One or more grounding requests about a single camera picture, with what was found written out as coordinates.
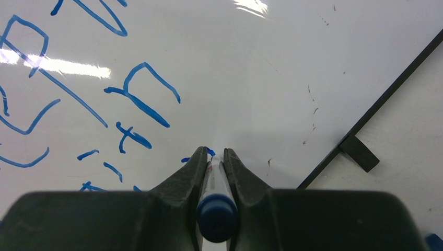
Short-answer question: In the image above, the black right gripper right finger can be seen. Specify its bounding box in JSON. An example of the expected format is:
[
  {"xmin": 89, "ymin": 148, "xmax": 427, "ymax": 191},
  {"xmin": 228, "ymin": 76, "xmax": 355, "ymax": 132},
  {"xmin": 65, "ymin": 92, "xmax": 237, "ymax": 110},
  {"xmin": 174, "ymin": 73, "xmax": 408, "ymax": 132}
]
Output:
[{"xmin": 223, "ymin": 149, "xmax": 428, "ymax": 250}]

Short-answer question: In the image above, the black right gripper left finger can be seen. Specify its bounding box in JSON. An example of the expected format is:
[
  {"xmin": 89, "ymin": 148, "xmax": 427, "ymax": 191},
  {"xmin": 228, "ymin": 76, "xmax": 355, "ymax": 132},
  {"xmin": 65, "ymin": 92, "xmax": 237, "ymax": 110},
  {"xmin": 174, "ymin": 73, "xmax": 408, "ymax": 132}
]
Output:
[{"xmin": 1, "ymin": 146, "xmax": 207, "ymax": 250}]

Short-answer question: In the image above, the blue whiteboard marker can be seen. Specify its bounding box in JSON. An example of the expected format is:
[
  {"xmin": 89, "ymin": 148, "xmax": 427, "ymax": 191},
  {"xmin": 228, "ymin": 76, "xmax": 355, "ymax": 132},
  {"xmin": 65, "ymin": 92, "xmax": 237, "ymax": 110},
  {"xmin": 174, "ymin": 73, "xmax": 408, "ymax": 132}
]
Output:
[{"xmin": 196, "ymin": 155, "xmax": 239, "ymax": 243}]

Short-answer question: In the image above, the black framed whiteboard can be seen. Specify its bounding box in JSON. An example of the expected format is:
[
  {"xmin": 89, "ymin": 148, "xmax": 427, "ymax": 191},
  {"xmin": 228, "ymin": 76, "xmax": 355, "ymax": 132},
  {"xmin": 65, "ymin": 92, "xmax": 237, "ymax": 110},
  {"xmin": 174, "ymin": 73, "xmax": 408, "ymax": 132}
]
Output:
[{"xmin": 1, "ymin": 1, "xmax": 442, "ymax": 215}]

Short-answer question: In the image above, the blue marker cap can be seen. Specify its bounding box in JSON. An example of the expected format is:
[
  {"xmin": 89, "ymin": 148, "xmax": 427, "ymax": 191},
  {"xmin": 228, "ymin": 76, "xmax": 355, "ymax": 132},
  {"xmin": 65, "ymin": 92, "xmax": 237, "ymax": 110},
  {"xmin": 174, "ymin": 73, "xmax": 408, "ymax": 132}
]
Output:
[{"xmin": 425, "ymin": 233, "xmax": 443, "ymax": 251}]

